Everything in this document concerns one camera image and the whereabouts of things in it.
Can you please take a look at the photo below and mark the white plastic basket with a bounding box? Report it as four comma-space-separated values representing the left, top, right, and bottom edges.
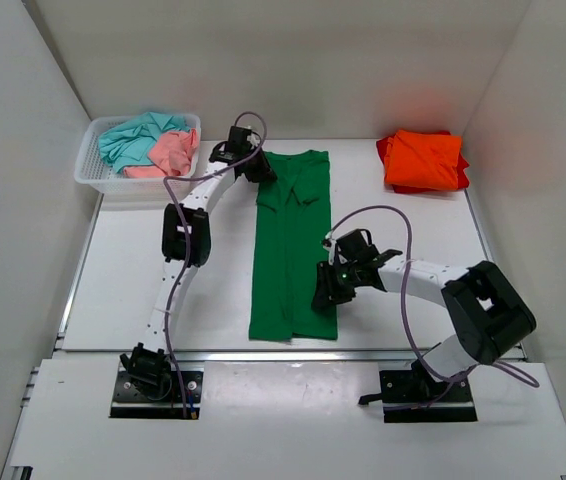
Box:
74, 113, 201, 195

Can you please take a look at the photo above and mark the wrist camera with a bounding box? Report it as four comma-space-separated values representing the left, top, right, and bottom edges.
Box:
321, 231, 337, 265
244, 127, 261, 148

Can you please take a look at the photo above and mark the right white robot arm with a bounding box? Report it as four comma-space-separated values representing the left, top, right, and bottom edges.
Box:
312, 229, 540, 411

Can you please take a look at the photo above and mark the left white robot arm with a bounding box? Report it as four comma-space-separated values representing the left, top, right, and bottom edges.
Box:
120, 125, 276, 406

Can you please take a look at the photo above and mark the green polo shirt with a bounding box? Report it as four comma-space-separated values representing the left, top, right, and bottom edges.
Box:
248, 150, 338, 342

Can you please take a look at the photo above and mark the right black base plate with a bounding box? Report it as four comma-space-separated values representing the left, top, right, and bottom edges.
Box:
379, 370, 478, 424

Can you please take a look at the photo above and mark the orange folded shirt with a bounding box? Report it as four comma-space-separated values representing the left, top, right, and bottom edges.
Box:
383, 129, 464, 193

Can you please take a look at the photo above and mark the light blue shirt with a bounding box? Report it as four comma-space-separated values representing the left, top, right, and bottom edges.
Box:
98, 112, 191, 174

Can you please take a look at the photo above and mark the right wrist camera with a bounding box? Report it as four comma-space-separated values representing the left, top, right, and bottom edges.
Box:
321, 231, 337, 265

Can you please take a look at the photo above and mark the pink shirt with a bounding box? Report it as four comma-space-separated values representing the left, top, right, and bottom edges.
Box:
123, 129, 199, 179

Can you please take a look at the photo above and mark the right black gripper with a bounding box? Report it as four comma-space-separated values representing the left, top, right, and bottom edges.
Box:
313, 260, 362, 309

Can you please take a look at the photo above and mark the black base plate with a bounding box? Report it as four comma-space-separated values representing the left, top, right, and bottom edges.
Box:
379, 370, 478, 424
109, 362, 204, 421

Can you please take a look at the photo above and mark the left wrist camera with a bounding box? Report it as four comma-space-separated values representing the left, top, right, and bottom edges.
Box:
244, 127, 261, 148

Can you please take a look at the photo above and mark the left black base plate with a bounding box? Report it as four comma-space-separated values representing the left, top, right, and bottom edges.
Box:
109, 362, 204, 421

